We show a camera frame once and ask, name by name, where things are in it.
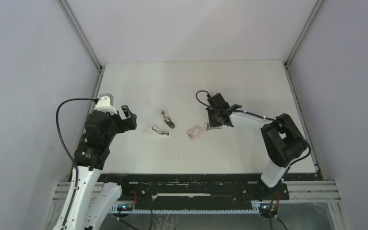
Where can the aluminium frame rail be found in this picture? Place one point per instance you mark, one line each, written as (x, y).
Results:
(62, 190)

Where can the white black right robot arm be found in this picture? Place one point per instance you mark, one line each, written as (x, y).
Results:
(283, 141)

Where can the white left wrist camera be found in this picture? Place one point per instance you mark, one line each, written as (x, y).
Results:
(105, 104)

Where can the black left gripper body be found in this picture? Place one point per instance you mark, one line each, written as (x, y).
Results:
(114, 123)

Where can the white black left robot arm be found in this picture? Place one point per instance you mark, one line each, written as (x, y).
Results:
(79, 212)

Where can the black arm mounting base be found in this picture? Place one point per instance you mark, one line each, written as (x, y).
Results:
(198, 192)

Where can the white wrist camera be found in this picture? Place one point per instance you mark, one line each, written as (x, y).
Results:
(212, 94)
(105, 104)

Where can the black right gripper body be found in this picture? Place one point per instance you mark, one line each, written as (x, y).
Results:
(213, 120)

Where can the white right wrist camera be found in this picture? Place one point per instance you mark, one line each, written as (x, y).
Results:
(212, 94)

